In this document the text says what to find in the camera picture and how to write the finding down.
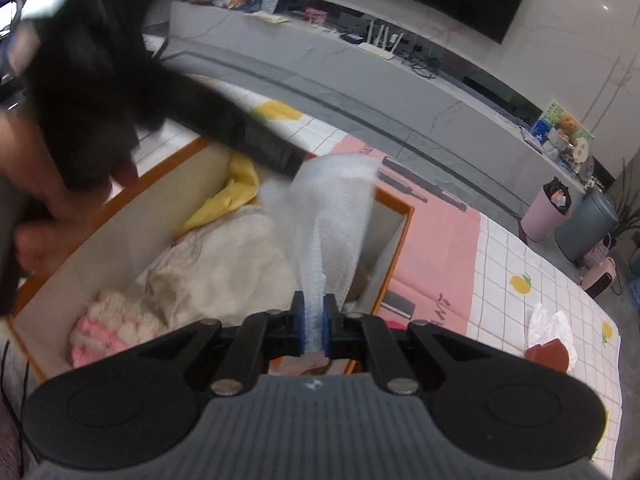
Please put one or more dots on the pink small heater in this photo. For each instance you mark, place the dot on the pink small heater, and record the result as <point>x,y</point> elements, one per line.
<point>599,278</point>

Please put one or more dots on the lemon pattern tablecloth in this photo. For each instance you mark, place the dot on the lemon pattern tablecloth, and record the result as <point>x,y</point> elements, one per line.
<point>510,280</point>

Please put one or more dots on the yellow cloth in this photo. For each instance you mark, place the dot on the yellow cloth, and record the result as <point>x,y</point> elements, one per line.
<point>241,188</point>

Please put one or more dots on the teddy bear figurine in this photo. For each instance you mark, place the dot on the teddy bear figurine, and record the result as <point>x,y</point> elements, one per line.
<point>566,125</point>

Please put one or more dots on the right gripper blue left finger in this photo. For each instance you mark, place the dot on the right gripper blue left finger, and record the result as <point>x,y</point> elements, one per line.
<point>296,321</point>

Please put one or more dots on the pink white crochet item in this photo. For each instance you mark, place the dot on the pink white crochet item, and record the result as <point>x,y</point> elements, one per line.
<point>111,324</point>

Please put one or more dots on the pink paper mat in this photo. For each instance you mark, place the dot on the pink paper mat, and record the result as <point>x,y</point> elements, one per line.
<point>433,279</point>

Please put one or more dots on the orange crochet fruit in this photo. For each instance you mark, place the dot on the orange crochet fruit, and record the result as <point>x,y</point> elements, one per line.
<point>309,364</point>

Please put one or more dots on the white tissue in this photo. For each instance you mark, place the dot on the white tissue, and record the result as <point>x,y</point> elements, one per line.
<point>543,326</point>

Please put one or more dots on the grey trash can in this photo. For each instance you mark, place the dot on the grey trash can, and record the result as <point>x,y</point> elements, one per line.
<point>589,222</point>

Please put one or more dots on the white round cloth bag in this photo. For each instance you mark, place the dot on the white round cloth bag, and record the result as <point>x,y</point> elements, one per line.
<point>227,270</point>

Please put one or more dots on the brown plush toy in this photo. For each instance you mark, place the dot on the brown plush toy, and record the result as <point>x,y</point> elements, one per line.
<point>359,284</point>

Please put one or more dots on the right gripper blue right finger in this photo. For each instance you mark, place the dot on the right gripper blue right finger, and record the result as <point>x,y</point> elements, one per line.
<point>330,323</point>

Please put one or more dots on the pink waste bin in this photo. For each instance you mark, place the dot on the pink waste bin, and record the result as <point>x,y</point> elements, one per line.
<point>549,210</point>

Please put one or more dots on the orange cardboard box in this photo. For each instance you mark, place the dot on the orange cardboard box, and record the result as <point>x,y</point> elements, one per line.
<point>137,229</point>

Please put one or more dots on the white router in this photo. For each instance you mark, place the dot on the white router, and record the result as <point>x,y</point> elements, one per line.
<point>381,41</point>

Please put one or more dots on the brown felt piece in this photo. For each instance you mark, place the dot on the brown felt piece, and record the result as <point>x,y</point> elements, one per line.
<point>552,354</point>

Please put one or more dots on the left hand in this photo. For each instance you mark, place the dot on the left hand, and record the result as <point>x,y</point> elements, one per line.
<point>42,245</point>

